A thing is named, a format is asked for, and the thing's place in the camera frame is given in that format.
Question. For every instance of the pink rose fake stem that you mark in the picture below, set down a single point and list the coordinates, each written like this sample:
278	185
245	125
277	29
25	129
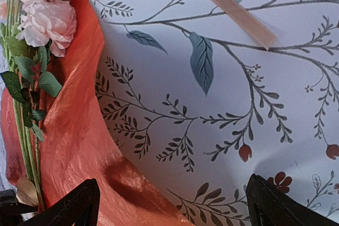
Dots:
46	30

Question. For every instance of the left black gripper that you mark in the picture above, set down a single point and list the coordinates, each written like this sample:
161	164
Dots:
11	209

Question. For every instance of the floral patterned tablecloth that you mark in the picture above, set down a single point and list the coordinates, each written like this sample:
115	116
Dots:
198	107

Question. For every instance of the orange wrapping paper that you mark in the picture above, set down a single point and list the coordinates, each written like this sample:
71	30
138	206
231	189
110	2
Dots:
77	144

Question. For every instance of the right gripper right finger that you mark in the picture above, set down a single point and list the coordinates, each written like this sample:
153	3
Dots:
268	206

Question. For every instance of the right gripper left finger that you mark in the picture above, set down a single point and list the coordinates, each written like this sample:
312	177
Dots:
79	207

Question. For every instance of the green leafy fake stem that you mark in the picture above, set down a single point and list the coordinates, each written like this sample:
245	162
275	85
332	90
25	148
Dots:
10	20

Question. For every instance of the tan raffia ribbon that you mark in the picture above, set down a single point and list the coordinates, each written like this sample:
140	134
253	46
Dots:
251	25

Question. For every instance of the yellow wrapping paper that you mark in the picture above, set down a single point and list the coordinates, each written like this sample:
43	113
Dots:
26	192

